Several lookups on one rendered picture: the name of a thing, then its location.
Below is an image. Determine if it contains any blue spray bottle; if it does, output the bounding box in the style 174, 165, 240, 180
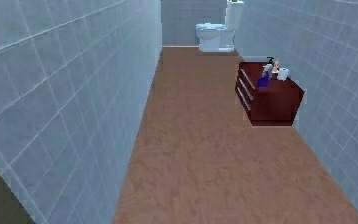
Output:
256, 64, 274, 90

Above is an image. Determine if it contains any dark red chest of drawers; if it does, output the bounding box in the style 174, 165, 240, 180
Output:
234, 61, 306, 127

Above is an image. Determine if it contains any tan soap dispenser bottle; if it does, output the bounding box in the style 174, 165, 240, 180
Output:
267, 56, 281, 75

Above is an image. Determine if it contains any white toilet paper roll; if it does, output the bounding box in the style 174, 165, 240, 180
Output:
276, 67, 290, 82

